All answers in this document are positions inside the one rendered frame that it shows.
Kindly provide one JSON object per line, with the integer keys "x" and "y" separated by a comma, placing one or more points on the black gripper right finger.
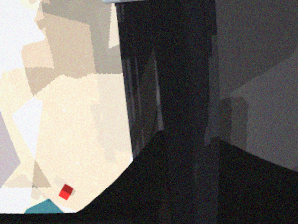
{"x": 254, "y": 191}

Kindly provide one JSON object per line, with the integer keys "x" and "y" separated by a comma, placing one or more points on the small red block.
{"x": 66, "y": 192}

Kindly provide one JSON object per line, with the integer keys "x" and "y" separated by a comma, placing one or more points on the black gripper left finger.
{"x": 140, "y": 195}

